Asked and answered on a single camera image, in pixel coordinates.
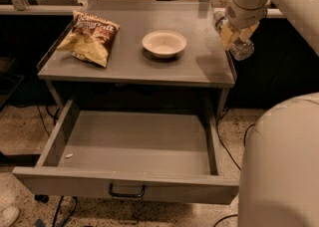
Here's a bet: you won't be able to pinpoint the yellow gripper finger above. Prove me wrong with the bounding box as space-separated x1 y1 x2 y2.
220 22 239 50
239 23 259 42

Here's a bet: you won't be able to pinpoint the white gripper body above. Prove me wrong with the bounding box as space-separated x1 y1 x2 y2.
225 0 267 29

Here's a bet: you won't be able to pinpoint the clear plastic water bottle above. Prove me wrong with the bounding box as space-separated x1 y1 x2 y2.
213 11 254 61

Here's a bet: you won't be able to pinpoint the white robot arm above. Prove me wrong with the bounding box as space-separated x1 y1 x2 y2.
221 0 319 227

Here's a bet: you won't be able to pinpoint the open grey top drawer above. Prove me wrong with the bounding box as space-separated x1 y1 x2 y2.
13 101 238 204

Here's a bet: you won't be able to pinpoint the white paper bowl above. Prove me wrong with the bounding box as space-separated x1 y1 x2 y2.
142 31 186 59

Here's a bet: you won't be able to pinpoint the grey metal cabinet table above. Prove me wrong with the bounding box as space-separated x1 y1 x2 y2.
39 0 235 115

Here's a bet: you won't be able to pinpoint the yellow brown chip bag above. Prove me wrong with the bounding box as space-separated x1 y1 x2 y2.
57 11 120 68

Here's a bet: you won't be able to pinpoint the black caster wheel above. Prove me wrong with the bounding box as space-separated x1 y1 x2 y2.
34 194 49 203

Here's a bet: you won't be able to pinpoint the white shoe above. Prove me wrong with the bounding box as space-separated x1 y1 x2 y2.
0 205 20 227

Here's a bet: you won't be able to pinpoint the black floor cable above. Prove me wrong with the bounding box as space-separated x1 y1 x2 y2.
212 108 257 227

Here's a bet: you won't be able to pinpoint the black cables under cabinet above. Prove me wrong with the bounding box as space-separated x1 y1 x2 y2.
34 105 78 227

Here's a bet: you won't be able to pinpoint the black drawer handle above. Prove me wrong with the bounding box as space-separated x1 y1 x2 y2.
109 183 146 199

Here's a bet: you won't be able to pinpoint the white horizontal rail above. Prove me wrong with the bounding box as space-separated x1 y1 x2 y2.
0 3 287 20

